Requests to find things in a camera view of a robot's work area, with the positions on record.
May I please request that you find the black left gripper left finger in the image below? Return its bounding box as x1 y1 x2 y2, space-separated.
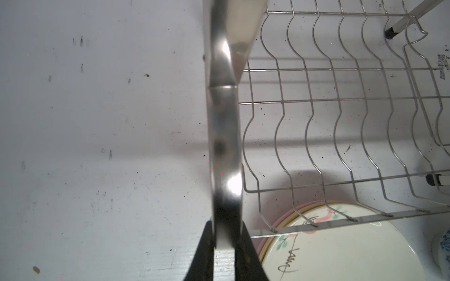
184 221 214 281

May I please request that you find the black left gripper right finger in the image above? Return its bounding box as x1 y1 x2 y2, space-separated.
234 223 268 281

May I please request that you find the pink plate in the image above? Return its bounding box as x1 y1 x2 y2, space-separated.
255 200 328 257

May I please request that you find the yellow plate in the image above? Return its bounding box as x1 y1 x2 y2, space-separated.
258 201 338 264

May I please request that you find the white floral plate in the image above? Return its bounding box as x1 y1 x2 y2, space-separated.
262 221 426 281

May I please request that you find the silver two-tier dish rack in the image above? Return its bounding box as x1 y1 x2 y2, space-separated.
203 1 450 249

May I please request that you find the blue floral white bowl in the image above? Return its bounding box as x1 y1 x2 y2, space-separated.
431 229 450 281

